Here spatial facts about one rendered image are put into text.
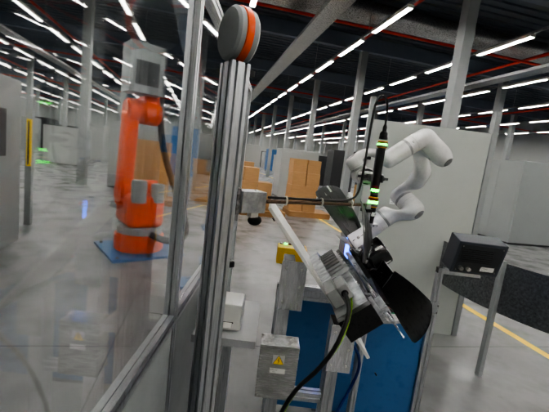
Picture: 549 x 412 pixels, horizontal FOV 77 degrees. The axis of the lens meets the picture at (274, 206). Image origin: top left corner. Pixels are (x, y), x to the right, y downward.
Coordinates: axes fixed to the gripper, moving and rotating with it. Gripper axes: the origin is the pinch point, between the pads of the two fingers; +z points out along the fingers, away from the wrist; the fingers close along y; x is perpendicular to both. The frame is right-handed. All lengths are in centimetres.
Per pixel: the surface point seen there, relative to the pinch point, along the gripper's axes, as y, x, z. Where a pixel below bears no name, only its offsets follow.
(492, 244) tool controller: -74, -28, -29
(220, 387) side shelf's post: 55, -96, 13
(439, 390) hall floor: -96, -150, -87
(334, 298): 19, -40, 42
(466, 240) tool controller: -61, -27, -30
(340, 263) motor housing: 13.5, -34.7, 16.3
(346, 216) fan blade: 10.9, -17.3, 3.8
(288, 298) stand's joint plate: 32, -51, 18
